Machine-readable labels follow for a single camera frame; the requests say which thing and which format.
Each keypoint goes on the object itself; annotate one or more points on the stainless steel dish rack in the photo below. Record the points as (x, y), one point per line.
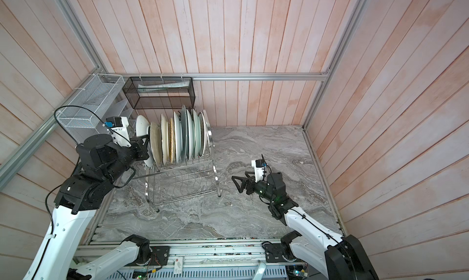
(179, 181)

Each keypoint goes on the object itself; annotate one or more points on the yellow woven coaster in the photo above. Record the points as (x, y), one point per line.
(171, 141)

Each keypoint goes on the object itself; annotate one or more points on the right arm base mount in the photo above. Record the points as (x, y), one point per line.
(277, 252)

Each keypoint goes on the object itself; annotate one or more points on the cream floral plate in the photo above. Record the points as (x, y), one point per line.
(165, 140)

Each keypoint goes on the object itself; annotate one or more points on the black round plate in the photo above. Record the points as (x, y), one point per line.
(155, 143)

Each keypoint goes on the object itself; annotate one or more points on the white green clover plate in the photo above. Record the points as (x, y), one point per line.
(197, 134)

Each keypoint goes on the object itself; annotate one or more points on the light blue flower plate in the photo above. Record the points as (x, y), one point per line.
(202, 133)

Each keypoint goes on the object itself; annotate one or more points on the aluminium front rail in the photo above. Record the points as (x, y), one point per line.
(219, 252)

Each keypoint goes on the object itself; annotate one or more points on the orange sunburst plate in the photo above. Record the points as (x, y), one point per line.
(206, 131)
(178, 137)

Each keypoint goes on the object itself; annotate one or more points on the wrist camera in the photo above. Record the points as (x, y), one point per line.
(260, 169)
(118, 127)

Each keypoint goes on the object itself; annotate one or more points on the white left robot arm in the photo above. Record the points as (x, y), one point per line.
(102, 162)

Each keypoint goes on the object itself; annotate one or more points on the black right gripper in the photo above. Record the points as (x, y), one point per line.
(246, 181)

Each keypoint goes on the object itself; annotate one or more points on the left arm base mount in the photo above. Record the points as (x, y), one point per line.
(152, 255)

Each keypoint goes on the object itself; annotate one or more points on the large teal plate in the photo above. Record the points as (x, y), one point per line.
(185, 133)

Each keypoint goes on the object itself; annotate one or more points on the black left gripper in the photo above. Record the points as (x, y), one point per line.
(134, 142)

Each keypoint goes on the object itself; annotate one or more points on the black mesh wall basket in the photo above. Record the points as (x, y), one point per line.
(161, 93)

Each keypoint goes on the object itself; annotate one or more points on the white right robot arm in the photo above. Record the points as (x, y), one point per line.
(333, 255)

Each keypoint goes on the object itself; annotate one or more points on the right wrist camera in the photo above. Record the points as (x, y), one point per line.
(260, 169)

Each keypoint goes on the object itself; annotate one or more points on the white wire mesh shelf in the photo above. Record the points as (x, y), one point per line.
(96, 101)

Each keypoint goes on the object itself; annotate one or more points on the green rim lettered plate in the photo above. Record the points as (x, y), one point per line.
(142, 129)

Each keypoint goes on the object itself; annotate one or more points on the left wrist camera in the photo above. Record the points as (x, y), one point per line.
(118, 127)

